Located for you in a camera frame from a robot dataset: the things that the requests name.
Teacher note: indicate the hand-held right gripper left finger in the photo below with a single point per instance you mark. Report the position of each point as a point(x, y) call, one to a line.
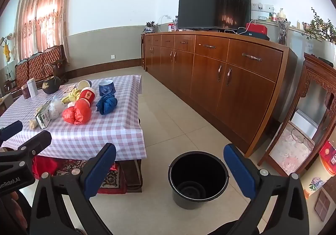
point(101, 169)

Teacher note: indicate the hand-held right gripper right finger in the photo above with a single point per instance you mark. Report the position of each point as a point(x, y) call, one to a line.
point(240, 172)

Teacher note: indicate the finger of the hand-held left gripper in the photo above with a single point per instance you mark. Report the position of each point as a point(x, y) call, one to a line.
point(36, 141)
point(13, 127)

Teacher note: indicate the beige paper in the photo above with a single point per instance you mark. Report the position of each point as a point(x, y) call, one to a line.
point(32, 124)

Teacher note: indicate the green and white carton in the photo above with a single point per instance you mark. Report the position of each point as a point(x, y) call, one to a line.
point(43, 116)

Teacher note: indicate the clear plastic bag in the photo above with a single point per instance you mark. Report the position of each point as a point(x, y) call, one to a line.
point(56, 107)

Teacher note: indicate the red plastic bag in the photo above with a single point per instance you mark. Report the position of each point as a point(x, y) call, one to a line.
point(77, 113)

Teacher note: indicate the small white round object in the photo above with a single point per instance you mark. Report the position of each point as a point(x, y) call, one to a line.
point(71, 105)

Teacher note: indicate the black plastic bucket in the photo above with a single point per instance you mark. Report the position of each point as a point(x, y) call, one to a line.
point(183, 169)

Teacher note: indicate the yellow knotted cloth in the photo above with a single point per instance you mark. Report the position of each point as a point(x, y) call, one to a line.
point(71, 95)

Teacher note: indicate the blue cloth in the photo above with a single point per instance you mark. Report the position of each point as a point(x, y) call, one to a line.
point(106, 105)

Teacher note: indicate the red paper cup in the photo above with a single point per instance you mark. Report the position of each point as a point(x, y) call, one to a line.
point(88, 95)

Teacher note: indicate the white and blue paper cup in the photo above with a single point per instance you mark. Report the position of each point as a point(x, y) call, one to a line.
point(84, 84)

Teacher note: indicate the blue patterned paper cup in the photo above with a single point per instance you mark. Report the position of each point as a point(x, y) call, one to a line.
point(107, 89)

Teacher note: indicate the person's left hand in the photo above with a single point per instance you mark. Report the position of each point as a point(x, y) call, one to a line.
point(14, 208)

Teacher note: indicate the red packet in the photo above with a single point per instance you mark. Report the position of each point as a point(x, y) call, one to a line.
point(113, 166)

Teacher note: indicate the red patterned rug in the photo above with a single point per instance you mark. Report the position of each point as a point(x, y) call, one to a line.
point(110, 179)

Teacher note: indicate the red cloth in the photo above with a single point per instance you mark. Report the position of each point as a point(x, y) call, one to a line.
point(44, 166)

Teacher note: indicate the dark red tin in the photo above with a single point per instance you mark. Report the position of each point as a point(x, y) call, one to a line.
point(25, 92)

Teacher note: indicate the pink checkered tablecloth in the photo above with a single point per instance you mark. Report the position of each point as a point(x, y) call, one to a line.
point(86, 135)

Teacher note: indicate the white upright box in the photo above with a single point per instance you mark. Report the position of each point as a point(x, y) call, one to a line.
point(32, 87)

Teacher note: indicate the floral framed panel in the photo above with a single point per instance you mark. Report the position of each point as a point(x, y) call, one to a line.
point(288, 148)

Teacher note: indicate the black iron teapot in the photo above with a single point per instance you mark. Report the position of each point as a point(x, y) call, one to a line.
point(51, 86)

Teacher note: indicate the wooden bench with red cushions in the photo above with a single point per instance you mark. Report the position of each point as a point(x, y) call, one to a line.
point(42, 64)

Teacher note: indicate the coat stand with yellow cloth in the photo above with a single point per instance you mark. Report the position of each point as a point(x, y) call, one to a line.
point(6, 52)

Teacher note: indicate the cream floral container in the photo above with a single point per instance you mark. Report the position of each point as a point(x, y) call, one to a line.
point(319, 179)

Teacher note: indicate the white flat panel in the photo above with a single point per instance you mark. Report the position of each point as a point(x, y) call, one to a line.
point(307, 122)

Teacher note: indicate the long wooden sideboard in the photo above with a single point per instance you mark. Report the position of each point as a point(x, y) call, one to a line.
point(210, 88)

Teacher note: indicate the red gift box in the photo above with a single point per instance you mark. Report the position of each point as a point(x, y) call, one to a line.
point(328, 155)

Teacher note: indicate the pink patterned curtain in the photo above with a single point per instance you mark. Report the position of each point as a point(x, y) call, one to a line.
point(42, 19)

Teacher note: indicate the carved wooden stand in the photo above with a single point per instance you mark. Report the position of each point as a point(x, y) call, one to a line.
point(315, 74)

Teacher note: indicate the black flat box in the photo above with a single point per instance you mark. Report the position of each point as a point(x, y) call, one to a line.
point(262, 36)

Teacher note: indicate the glass vase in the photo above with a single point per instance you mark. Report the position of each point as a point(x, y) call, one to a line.
point(283, 31)

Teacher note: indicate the small potted plant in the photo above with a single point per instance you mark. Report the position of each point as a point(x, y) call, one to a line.
point(150, 27)

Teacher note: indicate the pump bottle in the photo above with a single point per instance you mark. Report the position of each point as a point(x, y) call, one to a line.
point(282, 14)

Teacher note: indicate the green leafy branch plant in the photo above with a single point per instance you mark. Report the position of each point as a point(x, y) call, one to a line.
point(319, 26)

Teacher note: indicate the white wall outlet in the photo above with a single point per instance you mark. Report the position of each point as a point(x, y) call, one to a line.
point(254, 6)

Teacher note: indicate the white wall switch plate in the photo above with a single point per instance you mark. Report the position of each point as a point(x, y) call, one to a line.
point(268, 8)

